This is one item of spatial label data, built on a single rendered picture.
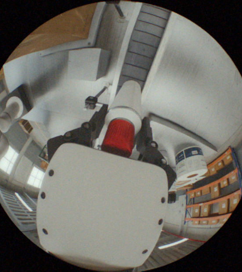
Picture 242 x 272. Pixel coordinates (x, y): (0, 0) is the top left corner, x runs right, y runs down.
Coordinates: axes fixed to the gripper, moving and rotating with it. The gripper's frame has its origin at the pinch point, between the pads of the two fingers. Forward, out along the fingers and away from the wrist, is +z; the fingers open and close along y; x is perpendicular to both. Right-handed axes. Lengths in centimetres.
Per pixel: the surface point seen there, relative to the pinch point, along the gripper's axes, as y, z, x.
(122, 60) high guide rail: -3.5, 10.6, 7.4
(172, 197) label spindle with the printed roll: 58, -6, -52
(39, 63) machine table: -48, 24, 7
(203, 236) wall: 463, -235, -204
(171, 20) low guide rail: 3.6, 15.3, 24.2
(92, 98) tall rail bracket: -9.0, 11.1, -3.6
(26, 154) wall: -497, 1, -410
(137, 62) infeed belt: -0.5, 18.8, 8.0
